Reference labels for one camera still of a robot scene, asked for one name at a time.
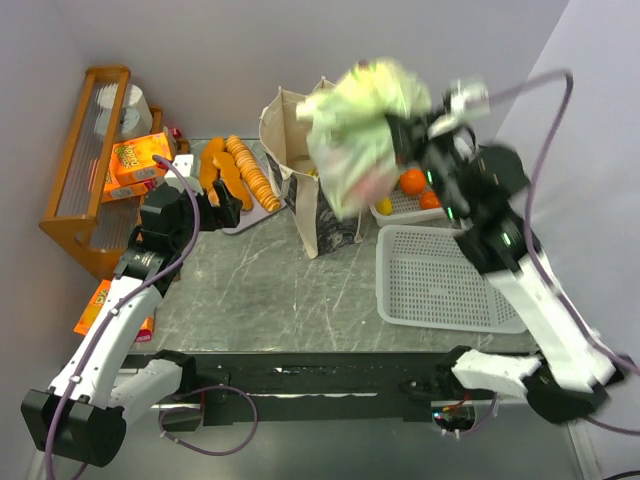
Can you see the long bread loaf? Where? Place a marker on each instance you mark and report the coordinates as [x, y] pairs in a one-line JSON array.
[[208, 171]]

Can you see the row of round crackers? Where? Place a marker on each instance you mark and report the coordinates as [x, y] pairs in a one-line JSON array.
[[252, 174]]

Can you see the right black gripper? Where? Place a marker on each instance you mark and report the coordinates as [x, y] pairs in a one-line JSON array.
[[401, 138]]

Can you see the front white perforated basket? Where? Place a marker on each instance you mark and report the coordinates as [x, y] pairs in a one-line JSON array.
[[423, 280]]

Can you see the back white perforated basket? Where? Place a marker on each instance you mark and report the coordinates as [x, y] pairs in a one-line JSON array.
[[404, 210]]

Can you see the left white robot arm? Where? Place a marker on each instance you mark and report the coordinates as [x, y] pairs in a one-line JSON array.
[[83, 415]]

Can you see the yellow mango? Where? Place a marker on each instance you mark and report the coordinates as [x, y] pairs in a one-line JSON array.
[[385, 206]]

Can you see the white perforated basket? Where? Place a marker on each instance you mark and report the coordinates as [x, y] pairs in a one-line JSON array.
[[423, 280], [404, 210]]

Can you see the green plastic grocery bag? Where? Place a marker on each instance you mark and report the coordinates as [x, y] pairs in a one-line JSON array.
[[349, 138]]

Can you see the orange box on floor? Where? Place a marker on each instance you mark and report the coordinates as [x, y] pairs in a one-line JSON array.
[[94, 307]]

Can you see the beige canvas tote bag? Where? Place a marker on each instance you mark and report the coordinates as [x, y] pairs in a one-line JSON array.
[[283, 138]]

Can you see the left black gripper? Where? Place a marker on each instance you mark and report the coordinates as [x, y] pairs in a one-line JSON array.
[[213, 212]]

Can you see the wooden shelf rack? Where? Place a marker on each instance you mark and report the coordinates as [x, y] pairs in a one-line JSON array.
[[92, 232]]

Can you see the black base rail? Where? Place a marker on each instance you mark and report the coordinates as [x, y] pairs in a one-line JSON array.
[[231, 387]]

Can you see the red tomato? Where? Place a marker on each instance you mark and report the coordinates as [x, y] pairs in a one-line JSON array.
[[429, 201]]

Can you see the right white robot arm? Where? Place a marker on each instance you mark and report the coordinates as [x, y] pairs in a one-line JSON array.
[[567, 379]]

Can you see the orange cracker box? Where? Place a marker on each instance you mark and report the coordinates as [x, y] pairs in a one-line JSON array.
[[113, 191], [132, 161]]

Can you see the purple tray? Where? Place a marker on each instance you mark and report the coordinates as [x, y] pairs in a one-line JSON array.
[[251, 218]]

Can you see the orange fruit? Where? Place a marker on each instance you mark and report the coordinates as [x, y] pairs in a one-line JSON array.
[[413, 182]]

